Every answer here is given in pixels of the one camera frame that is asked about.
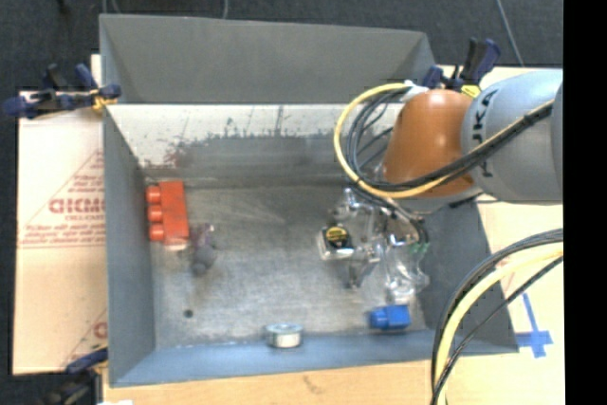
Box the grey metal bin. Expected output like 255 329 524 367
98 12 520 388

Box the purple and grey toy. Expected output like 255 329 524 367
188 222 220 277

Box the red block with round pegs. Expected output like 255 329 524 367
145 180 191 251

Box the cardboard board with red print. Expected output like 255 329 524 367
11 54 110 377

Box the clear box with yellow-black disc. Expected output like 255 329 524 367
316 224 356 262

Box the silver metal ring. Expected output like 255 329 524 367
265 322 304 349

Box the clear bottle with blue cap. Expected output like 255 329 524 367
367 246 431 334

